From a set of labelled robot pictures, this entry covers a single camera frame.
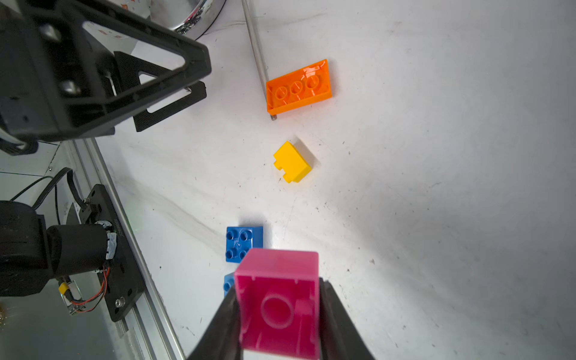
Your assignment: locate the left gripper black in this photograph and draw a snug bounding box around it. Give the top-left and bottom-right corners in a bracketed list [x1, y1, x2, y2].
[1, 1, 212, 142]

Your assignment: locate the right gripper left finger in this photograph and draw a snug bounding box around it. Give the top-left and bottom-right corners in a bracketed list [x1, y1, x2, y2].
[187, 287, 243, 360]

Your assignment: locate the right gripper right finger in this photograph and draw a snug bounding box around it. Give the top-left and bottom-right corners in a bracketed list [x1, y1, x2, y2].
[319, 278, 375, 360]

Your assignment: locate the small pink lego brick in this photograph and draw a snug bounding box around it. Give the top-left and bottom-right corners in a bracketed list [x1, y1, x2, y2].
[234, 248, 320, 359]

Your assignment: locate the yellow lego brick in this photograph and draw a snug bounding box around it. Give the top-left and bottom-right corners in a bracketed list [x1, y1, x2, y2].
[274, 141, 312, 183]

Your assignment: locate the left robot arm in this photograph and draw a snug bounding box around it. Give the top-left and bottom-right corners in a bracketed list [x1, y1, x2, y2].
[1, 1, 212, 297]

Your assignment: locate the light blue lego brick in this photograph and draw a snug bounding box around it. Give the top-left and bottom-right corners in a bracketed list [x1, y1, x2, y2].
[223, 272, 235, 296]

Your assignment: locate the dark blue lego brick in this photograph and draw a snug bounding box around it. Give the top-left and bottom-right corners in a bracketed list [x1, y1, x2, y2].
[225, 226, 263, 263]

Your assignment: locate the silver fork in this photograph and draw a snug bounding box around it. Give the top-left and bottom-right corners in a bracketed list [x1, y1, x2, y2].
[241, 0, 268, 103]

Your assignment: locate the silver wire cup rack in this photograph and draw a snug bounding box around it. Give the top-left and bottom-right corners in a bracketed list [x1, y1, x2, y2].
[151, 0, 226, 40]

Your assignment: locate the aluminium mounting rail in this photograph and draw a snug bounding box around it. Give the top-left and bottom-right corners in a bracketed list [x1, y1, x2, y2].
[65, 139, 186, 359]

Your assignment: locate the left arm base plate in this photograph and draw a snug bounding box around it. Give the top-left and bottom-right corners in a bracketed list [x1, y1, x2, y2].
[80, 183, 147, 323]

